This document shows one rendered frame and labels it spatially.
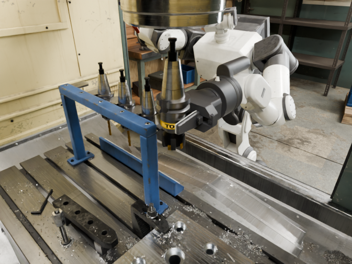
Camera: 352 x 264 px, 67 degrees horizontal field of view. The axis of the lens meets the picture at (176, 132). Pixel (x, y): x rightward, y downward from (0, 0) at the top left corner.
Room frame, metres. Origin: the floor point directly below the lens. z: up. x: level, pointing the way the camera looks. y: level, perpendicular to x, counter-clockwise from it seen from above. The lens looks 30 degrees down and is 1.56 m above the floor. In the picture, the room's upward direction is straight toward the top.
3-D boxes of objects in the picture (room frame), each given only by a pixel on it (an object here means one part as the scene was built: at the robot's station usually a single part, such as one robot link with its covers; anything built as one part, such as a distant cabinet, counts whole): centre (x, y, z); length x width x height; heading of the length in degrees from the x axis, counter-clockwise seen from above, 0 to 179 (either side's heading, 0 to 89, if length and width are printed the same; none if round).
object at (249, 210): (0.88, -0.12, 0.70); 0.90 x 0.30 x 0.16; 48
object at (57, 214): (0.50, 0.32, 0.96); 0.03 x 0.03 x 0.13
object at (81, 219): (0.54, 0.27, 0.93); 0.26 x 0.05 x 0.06; 53
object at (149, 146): (0.62, 0.07, 1.05); 0.10 x 0.05 x 0.30; 138
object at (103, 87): (0.84, 0.24, 1.26); 0.04 x 0.04 x 0.07
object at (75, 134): (0.91, 0.40, 1.05); 0.10 x 0.05 x 0.30; 138
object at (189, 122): (0.44, -0.03, 1.32); 0.06 x 0.02 x 0.03; 138
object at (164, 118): (0.45, 0.01, 1.33); 0.05 x 0.05 x 0.03
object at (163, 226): (0.51, 0.07, 0.97); 0.13 x 0.03 x 0.15; 48
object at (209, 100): (0.53, -0.06, 1.33); 0.13 x 0.12 x 0.10; 48
